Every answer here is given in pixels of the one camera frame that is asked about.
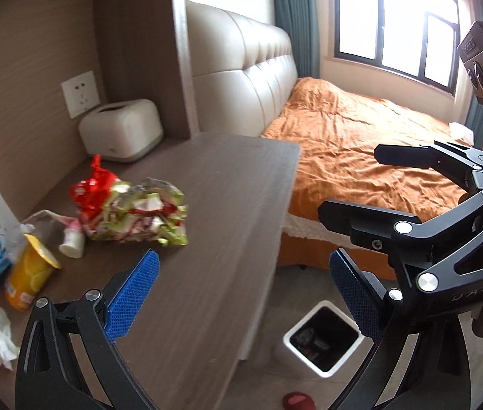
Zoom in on sheer white curtain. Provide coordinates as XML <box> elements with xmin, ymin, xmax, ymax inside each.
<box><xmin>454</xmin><ymin>0</ymin><xmax>483</xmax><ymax>146</ymax></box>

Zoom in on orange paper cup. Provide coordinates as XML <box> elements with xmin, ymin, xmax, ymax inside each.
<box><xmin>4</xmin><ymin>233</ymin><xmax>62</xmax><ymax>313</ymax></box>

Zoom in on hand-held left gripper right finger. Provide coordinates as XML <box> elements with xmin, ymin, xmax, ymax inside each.
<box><xmin>329</xmin><ymin>248</ymin><xmax>473</xmax><ymax>410</ymax></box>

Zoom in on white tissue box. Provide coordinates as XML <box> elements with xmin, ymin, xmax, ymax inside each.
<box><xmin>78</xmin><ymin>98</ymin><xmax>166</xmax><ymax>164</ymax></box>

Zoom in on black framed window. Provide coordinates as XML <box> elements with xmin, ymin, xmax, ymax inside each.
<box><xmin>328</xmin><ymin>0</ymin><xmax>463</xmax><ymax>97</ymax></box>

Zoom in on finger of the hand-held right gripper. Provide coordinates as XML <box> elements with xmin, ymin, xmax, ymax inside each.
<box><xmin>317</xmin><ymin>196</ymin><xmax>483</xmax><ymax>305</ymax></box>
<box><xmin>373</xmin><ymin>140</ymin><xmax>483</xmax><ymax>197</ymax></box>

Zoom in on beige padded headboard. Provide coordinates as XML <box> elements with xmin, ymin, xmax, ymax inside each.
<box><xmin>185</xmin><ymin>0</ymin><xmax>299</xmax><ymax>138</ymax></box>

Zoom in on white trash bin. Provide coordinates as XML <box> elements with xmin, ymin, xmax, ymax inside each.
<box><xmin>283</xmin><ymin>300</ymin><xmax>364</xmax><ymax>379</ymax></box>

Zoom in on teal curtain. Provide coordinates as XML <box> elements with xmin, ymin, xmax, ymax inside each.
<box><xmin>271</xmin><ymin>0</ymin><xmax>324</xmax><ymax>80</ymax></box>

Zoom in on clear crumpled plastic bag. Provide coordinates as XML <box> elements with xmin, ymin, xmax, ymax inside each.
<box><xmin>19</xmin><ymin>209</ymin><xmax>72</xmax><ymax>258</ymax></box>

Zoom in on red crumpled snack wrapper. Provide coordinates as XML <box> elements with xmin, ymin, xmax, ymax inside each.
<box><xmin>69</xmin><ymin>154</ymin><xmax>123</xmax><ymax>219</ymax></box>

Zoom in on bed with orange sheet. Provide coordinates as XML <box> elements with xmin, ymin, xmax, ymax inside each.
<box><xmin>261</xmin><ymin>77</ymin><xmax>483</xmax><ymax>283</ymax></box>

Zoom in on green snack bag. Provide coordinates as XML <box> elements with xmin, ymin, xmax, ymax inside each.
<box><xmin>83</xmin><ymin>177</ymin><xmax>189</xmax><ymax>247</ymax></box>

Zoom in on white tissue pack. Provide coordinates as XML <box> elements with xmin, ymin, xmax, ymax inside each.
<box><xmin>448</xmin><ymin>122</ymin><xmax>475</xmax><ymax>140</ymax></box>

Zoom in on small white pink bottle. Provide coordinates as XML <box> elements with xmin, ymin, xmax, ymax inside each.
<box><xmin>59</xmin><ymin>216</ymin><xmax>87</xmax><ymax>259</ymax></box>

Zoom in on red slipper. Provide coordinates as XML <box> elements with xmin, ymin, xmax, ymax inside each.
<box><xmin>283</xmin><ymin>391</ymin><xmax>316</xmax><ymax>410</ymax></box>

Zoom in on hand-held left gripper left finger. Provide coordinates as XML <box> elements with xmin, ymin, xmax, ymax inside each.
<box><xmin>14</xmin><ymin>249</ymin><xmax>161</xmax><ymax>410</ymax></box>

